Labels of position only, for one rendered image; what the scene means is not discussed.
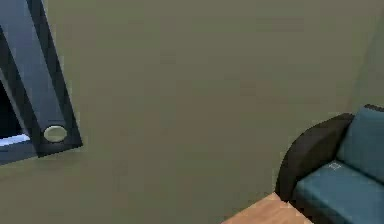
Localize teal sofa with black arms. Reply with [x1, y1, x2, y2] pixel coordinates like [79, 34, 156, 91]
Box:
[275, 103, 384, 224]

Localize round pale window knob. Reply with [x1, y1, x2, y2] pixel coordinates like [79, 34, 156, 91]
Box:
[43, 125, 69, 144]

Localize dark framed window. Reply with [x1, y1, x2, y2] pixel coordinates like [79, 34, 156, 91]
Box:
[0, 0, 84, 166]

